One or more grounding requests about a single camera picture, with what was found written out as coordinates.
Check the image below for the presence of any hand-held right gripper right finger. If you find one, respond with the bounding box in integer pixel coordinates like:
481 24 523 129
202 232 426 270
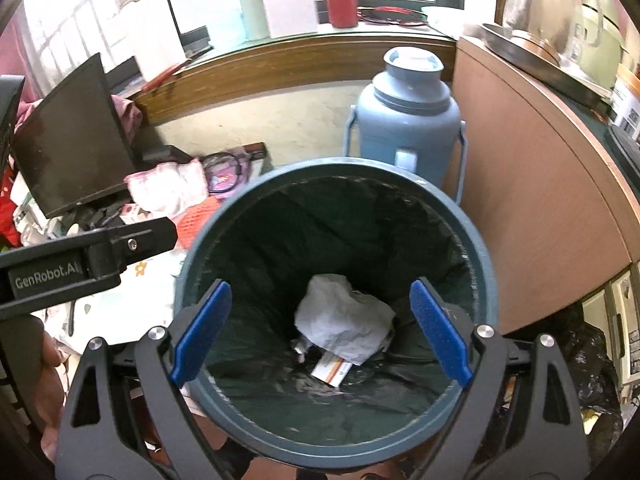
409 277 591 480

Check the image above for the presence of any glass kettle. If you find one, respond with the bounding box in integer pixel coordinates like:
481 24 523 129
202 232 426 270
502 0 583 68

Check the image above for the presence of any labelled cardboard box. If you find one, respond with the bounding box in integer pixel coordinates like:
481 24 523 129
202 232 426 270
607 62 640 141

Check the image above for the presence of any brown wooden cabinet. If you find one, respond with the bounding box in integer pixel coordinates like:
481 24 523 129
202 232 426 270
450 35 633 336

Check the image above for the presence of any wooden window sill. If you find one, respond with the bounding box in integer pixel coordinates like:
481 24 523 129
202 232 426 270
132 35 458 126

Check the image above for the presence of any pink and white cloth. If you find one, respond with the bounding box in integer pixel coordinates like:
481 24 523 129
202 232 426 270
125 160 208 221

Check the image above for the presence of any white box with green top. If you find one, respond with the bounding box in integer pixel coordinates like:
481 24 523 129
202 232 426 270
259 0 320 38

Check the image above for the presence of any white plastic bottle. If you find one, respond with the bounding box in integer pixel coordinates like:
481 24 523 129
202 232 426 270
120 0 186 81

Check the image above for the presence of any person's left hand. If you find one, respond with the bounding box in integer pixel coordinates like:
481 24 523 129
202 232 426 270
30 327 68 461

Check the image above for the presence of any red cloth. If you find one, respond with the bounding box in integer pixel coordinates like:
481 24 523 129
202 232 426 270
0 170 21 248

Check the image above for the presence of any white paper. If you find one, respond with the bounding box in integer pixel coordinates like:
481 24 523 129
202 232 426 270
294 274 397 365

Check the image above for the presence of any black plastic bag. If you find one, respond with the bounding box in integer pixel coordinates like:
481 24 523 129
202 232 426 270
565 305 626 441

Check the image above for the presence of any pale green rice cooker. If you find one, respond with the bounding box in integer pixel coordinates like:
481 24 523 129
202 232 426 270
575 0 631 91

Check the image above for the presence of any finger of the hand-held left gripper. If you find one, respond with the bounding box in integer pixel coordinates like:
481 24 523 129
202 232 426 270
82 217 179 282

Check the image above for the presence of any pale green cylinder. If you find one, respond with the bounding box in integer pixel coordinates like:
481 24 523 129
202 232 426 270
235 0 271 41

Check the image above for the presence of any light blue thermos jug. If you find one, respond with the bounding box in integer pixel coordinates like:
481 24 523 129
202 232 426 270
342 46 471 206

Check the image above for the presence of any purple patterned pouch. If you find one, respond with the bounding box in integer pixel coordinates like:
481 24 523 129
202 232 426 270
202 150 266 196

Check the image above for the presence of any blue-grey round trash bin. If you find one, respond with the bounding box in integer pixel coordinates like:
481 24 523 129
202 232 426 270
172 157 501 473

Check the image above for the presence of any white bowl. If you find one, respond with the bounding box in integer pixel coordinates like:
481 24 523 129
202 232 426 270
420 6 476 41

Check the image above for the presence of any red wire rack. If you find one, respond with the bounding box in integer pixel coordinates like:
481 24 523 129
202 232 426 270
357 6 428 26

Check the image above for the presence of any small white orange packet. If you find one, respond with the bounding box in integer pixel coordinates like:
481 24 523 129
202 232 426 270
311 351 353 387

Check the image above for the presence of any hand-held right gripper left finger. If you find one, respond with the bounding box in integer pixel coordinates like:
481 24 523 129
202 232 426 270
57 280 233 480

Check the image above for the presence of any metal tray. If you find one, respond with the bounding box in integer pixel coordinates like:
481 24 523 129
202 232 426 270
472 22 613 111

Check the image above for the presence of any black flat monitor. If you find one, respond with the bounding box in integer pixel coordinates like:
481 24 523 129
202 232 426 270
10 52 138 220

